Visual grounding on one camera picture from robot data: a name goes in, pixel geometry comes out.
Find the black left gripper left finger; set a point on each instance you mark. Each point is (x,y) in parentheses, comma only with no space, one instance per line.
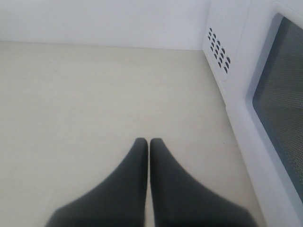
(119,201)

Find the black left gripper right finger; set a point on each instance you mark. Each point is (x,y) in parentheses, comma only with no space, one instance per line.
(179,200)

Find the white microwave door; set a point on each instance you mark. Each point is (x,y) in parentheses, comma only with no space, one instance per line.
(265,98)

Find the white Midea microwave body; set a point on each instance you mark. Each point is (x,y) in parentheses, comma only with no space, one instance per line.
(227,47)

